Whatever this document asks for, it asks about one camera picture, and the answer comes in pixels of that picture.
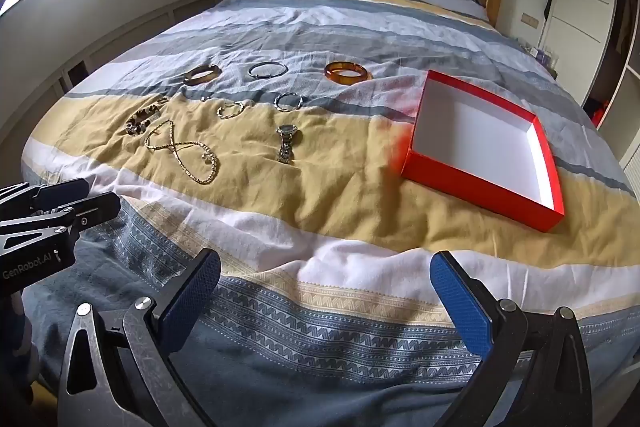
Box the striped duvet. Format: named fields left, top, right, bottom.
left=20, top=0, right=636, bottom=427

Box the amber bangle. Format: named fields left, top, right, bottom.
left=323, top=61, right=373, bottom=85

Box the dark thin bangle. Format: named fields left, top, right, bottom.
left=248, top=61, right=289, bottom=80

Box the brown agate bangle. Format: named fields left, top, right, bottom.
left=182, top=63, right=222, bottom=86

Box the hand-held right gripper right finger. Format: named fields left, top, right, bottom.
left=430, top=250, right=595, bottom=427

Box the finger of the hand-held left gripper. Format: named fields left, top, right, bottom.
left=0, top=178, right=91, bottom=214
left=0, top=192, right=122, bottom=266

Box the textured silver hoop earring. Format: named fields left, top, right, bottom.
left=273, top=92, right=303, bottom=112

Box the silver wristwatch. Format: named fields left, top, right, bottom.
left=276, top=123, right=301, bottom=165

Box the red cardboard box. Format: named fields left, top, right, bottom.
left=400, top=69, right=566, bottom=234

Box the metal chain necklace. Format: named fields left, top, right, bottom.
left=144, top=119, right=221, bottom=185

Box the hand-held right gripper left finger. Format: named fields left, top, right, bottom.
left=57, top=248, right=222, bottom=427

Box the nightstand clutter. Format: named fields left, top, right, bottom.
left=520, top=39, right=561, bottom=78

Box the brown beaded bracelet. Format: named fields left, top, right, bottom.
left=125, top=96, right=171, bottom=136

